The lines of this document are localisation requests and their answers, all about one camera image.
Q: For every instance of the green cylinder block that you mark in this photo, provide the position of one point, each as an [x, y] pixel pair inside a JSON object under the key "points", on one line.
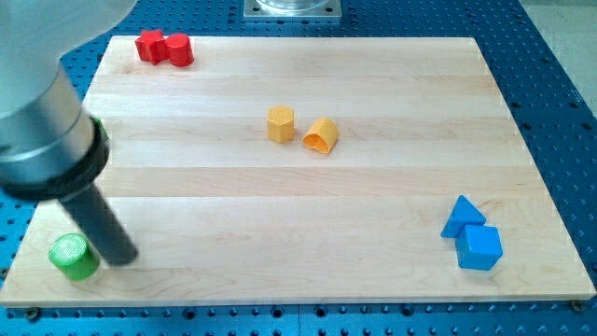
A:
{"points": [[72, 255]]}

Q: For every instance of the blue cube block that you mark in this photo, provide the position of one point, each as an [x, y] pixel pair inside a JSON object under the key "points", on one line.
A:
{"points": [[478, 247]]}

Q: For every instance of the black pusher mount ring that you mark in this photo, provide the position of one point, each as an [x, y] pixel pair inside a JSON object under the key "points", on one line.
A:
{"points": [[80, 176]]}

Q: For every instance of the board corner screw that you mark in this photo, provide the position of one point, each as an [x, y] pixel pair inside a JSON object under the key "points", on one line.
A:
{"points": [[32, 314], [577, 306]]}

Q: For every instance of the green star block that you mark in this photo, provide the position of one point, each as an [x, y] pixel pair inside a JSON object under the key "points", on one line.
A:
{"points": [[101, 128]]}

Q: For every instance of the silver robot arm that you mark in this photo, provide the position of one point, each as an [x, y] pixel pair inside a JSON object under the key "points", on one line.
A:
{"points": [[51, 147]]}

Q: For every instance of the red cylinder block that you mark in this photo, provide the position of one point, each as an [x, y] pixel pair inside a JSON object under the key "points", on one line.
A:
{"points": [[179, 49]]}

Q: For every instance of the wooden board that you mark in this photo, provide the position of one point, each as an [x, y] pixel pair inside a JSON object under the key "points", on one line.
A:
{"points": [[221, 214]]}

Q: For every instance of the red star block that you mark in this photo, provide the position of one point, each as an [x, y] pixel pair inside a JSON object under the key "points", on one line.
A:
{"points": [[151, 46]]}

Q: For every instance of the left board corner screw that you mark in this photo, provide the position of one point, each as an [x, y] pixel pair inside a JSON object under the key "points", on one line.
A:
{"points": [[32, 314]]}

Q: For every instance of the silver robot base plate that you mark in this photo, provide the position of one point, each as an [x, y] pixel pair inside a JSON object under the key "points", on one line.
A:
{"points": [[292, 9]]}

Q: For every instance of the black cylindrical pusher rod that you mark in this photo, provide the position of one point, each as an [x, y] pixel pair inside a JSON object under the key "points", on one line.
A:
{"points": [[95, 218]]}

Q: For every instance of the yellow hexagon block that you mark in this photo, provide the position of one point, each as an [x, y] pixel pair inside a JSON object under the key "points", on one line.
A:
{"points": [[281, 124]]}

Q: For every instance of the blue triangle block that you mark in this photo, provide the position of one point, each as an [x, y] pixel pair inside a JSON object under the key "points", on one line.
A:
{"points": [[462, 214]]}

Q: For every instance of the right board corner screw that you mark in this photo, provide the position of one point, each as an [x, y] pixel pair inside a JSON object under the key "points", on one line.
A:
{"points": [[577, 306]]}

